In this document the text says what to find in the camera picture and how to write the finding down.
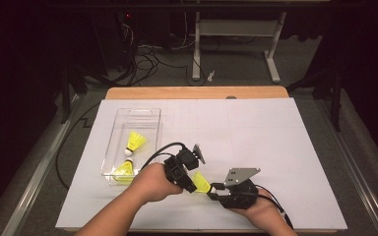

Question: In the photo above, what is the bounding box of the aluminium floor rail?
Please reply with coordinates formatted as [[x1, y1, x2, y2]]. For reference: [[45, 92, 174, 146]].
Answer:
[[313, 96, 378, 236], [0, 92, 83, 236]]

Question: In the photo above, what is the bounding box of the yellow plastic shuttlecock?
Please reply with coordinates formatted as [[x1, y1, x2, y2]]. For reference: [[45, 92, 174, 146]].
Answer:
[[111, 157, 136, 182], [191, 170, 218, 195], [123, 130, 148, 157]]

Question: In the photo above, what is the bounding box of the person's left hand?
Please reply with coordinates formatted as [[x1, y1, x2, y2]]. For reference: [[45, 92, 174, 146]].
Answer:
[[129, 162, 184, 204]]

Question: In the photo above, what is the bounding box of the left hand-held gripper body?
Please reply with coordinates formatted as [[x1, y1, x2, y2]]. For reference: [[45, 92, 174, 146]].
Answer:
[[162, 143, 207, 193]]

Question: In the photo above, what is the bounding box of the hand-held gripper black cable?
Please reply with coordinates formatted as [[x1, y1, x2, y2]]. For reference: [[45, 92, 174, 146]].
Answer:
[[140, 142, 186, 171], [255, 184, 294, 230]]

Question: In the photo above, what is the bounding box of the black stand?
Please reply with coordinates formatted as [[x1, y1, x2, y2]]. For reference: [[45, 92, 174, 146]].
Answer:
[[60, 63, 90, 124], [286, 65, 343, 132]]

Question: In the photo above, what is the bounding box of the tangle of black floor cables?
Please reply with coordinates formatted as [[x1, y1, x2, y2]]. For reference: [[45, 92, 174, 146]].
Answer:
[[121, 23, 208, 88]]

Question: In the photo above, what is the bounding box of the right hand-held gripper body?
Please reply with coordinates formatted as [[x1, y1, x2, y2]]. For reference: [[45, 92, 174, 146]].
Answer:
[[220, 167, 261, 210]]

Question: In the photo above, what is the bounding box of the left hand-held gripper black cable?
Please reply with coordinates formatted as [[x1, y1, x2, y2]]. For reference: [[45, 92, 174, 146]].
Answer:
[[140, 142, 186, 171]]

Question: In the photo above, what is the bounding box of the black device with red light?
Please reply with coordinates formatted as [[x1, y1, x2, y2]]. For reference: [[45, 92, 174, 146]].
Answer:
[[117, 9, 139, 72]]

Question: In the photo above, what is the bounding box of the clear plastic storage box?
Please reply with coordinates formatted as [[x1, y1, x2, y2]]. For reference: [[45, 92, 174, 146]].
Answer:
[[99, 107, 162, 187]]

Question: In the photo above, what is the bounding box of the white table sheet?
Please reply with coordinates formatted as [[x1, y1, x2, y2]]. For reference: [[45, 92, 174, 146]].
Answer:
[[54, 97, 348, 231]]

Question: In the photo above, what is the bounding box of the white metal desk frame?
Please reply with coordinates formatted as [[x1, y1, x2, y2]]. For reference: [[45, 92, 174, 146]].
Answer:
[[191, 11, 288, 85]]

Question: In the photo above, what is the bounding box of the black floor cable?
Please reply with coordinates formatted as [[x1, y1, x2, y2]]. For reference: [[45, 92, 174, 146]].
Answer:
[[55, 101, 101, 191]]

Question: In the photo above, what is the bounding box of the person's right hand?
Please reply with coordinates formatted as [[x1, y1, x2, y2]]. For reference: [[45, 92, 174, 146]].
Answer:
[[234, 189, 288, 230]]

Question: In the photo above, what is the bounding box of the right hand-held gripper black cable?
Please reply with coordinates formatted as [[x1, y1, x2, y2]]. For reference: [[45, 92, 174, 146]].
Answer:
[[255, 184, 294, 230]]

